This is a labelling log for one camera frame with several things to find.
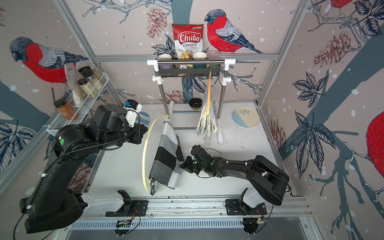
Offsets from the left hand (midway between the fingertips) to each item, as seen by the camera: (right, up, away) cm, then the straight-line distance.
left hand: (149, 125), depth 58 cm
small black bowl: (+18, +13, +59) cm, 63 cm away
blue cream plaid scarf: (+25, +1, +21) cm, 32 cm away
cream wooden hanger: (-1, -19, -2) cm, 19 cm away
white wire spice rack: (-43, +1, +9) cm, 43 cm away
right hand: (+9, -25, +23) cm, 35 cm away
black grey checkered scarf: (+4, -19, +17) cm, 26 cm away
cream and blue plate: (+57, +3, +56) cm, 80 cm away
